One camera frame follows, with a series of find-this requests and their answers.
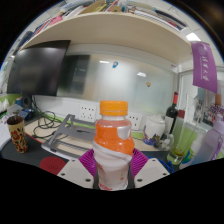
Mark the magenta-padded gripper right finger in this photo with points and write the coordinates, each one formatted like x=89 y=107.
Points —
x=153 y=170

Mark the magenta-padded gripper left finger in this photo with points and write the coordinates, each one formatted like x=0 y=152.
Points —
x=73 y=170

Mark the orange-capped drink bottle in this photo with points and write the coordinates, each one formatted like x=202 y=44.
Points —
x=113 y=140

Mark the purple translucent water bottle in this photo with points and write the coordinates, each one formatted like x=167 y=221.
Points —
x=211 y=143

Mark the flat round red coaster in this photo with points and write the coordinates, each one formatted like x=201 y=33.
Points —
x=51 y=165

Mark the grey metal laptop stand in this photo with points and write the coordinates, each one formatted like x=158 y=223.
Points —
x=66 y=140

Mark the green drinking glass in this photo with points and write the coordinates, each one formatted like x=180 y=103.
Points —
x=178 y=146

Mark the white ceramic teapot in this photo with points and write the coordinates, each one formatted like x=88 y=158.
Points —
x=154 y=128

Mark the black desk mat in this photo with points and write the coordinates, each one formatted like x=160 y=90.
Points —
x=20 y=158

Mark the dark wine bottle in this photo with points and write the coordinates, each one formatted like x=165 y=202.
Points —
x=171 y=115

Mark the beige floral mug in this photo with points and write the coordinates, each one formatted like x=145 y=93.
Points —
x=18 y=136

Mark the black computer monitor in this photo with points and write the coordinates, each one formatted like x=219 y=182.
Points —
x=36 y=70

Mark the purple hanging banner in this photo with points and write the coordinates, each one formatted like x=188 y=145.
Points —
x=204 y=66

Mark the ceiling light panel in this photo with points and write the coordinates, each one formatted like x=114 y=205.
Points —
x=192 y=36

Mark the beige shelf with books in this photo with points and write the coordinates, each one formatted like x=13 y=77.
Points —
x=110 y=30

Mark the white wall socket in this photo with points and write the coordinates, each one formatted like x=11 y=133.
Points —
x=88 y=112
x=136 y=120

